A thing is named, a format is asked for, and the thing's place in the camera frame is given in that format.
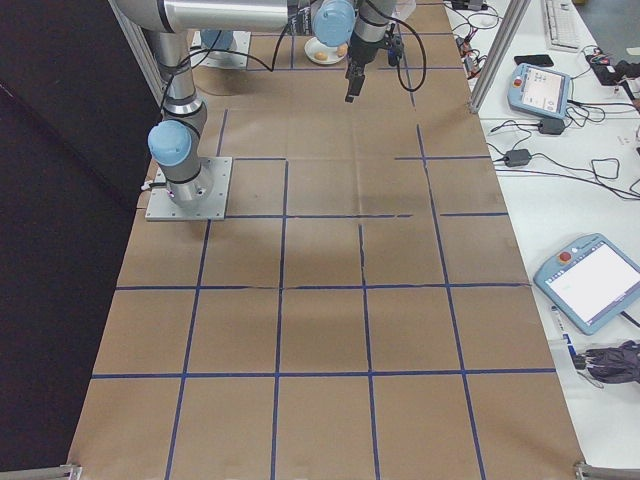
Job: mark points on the white keyboard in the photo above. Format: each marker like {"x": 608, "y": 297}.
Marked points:
{"x": 562, "y": 25}

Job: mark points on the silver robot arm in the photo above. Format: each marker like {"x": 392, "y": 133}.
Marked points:
{"x": 175, "y": 150}
{"x": 217, "y": 39}

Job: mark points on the black power adapter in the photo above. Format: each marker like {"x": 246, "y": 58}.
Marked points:
{"x": 551, "y": 126}
{"x": 517, "y": 157}

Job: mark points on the white round plate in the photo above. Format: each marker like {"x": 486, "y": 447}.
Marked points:
{"x": 312, "y": 47}

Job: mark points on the aluminium profile post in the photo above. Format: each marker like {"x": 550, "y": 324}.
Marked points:
{"x": 136, "y": 45}
{"x": 497, "y": 55}

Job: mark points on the dark folded umbrella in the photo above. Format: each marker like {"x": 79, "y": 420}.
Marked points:
{"x": 615, "y": 362}

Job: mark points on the black smartphone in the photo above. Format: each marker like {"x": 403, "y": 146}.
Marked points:
{"x": 535, "y": 60}

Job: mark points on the brown egg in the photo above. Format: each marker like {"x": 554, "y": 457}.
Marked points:
{"x": 320, "y": 55}
{"x": 341, "y": 50}

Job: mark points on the black electronic device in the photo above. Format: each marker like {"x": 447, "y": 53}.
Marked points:
{"x": 620, "y": 71}

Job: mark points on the black box device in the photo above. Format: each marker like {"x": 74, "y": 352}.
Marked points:
{"x": 470, "y": 4}

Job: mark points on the small electronic adapter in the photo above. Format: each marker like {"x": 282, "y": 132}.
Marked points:
{"x": 474, "y": 65}
{"x": 466, "y": 46}

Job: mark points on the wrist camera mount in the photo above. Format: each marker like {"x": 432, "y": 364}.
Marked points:
{"x": 395, "y": 50}

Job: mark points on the black frame cover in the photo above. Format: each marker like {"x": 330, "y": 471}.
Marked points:
{"x": 50, "y": 200}

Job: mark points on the white marker pen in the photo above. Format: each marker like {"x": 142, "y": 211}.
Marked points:
{"x": 560, "y": 320}

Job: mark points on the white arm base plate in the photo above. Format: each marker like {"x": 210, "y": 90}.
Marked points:
{"x": 215, "y": 200}
{"x": 235, "y": 57}

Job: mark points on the light blue teach pendant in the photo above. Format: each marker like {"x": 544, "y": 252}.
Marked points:
{"x": 542, "y": 90}
{"x": 590, "y": 280}

